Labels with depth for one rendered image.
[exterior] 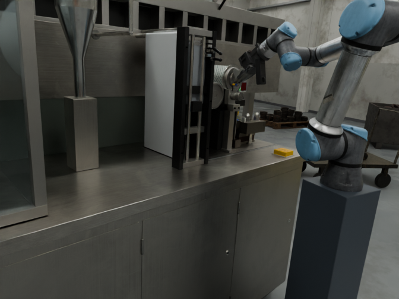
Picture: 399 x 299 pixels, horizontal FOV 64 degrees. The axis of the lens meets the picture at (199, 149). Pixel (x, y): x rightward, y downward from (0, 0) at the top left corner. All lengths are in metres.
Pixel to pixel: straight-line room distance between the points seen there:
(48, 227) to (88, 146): 0.45
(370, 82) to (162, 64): 8.62
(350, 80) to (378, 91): 8.55
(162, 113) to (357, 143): 0.80
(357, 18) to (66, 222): 0.95
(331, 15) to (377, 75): 2.41
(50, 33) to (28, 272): 0.90
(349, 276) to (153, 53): 1.23
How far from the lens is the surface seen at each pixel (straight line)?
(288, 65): 1.33
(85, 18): 1.21
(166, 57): 1.42
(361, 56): 1.07
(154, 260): 1.18
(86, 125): 1.24
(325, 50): 1.36
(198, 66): 1.30
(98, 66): 1.54
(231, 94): 1.55
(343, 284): 1.45
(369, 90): 9.78
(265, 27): 2.35
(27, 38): 0.86
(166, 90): 1.42
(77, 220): 0.92
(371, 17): 1.02
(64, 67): 1.48
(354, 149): 1.25
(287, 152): 1.61
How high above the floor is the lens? 1.32
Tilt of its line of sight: 15 degrees down
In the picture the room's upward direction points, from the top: 3 degrees clockwise
